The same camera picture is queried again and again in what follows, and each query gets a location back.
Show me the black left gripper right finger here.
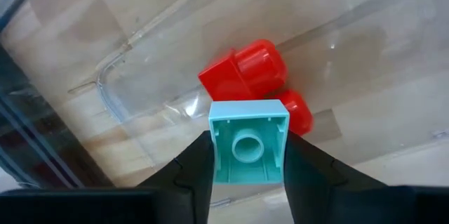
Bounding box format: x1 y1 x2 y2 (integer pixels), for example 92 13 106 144
283 129 449 224

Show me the clear plastic bin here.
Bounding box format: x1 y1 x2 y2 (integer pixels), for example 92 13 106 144
66 0 449 207

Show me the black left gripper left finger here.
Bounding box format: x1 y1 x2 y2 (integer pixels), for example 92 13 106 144
0 129 216 224

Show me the red two-stud toy block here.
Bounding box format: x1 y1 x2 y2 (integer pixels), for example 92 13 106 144
198 39 314 136

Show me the small mint toy brick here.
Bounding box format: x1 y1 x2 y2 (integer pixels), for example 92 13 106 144
208 99 290 185

